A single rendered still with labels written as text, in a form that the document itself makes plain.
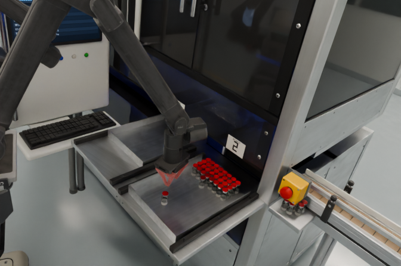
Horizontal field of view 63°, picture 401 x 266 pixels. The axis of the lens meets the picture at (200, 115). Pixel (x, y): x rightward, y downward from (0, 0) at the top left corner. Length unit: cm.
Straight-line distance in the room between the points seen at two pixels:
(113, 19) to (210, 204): 72
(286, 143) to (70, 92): 106
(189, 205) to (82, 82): 86
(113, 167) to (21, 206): 126
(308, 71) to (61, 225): 179
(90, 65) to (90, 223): 105
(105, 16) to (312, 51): 57
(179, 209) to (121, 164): 31
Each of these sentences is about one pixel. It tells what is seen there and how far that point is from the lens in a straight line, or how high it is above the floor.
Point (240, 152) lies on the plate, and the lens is 122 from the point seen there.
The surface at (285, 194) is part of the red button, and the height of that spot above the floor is 100.
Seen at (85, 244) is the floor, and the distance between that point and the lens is 218.
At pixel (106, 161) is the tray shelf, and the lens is 131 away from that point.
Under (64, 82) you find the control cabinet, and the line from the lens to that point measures 166.
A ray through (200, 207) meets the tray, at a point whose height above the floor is 88.
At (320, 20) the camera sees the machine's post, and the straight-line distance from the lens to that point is 96.
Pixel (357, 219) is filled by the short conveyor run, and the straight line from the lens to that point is 127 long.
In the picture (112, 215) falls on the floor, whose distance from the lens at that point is 232.
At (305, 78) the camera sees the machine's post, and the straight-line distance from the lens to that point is 100.
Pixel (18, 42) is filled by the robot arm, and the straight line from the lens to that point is 72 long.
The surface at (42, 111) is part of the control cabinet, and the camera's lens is 169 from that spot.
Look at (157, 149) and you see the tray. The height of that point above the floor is 88.
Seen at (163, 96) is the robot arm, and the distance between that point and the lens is 84.
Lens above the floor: 169
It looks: 29 degrees down
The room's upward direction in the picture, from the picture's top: 10 degrees clockwise
